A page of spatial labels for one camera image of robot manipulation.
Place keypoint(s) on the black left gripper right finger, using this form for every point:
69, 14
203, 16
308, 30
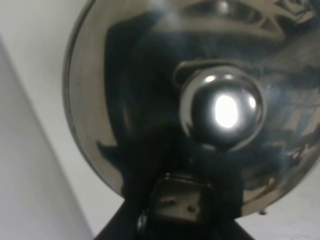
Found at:
225, 208

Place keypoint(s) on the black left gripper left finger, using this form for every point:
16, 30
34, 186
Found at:
123, 225

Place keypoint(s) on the stainless steel teapot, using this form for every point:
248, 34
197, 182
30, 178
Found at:
225, 90

